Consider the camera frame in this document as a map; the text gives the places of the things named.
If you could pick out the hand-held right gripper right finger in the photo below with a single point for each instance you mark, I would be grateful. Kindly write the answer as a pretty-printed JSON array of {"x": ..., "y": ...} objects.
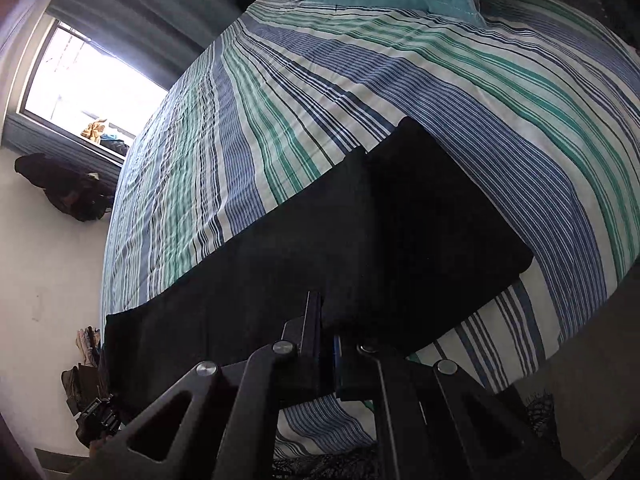
[{"x": 338, "y": 360}]

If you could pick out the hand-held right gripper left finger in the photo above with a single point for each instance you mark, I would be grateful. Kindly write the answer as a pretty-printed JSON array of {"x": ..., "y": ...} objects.
[{"x": 314, "y": 320}]

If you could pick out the black pants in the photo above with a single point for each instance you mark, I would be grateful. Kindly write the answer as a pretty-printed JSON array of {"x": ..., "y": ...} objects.
[{"x": 350, "y": 240}]

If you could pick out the dark hanging bag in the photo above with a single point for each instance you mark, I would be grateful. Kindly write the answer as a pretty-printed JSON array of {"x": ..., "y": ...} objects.
[{"x": 65, "y": 187}]

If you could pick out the striped bed sheet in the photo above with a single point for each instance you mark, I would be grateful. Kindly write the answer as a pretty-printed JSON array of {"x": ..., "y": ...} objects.
[{"x": 350, "y": 85}]

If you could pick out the window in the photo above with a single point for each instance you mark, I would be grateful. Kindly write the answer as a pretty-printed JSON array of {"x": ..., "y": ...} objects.
[{"x": 85, "y": 85}]

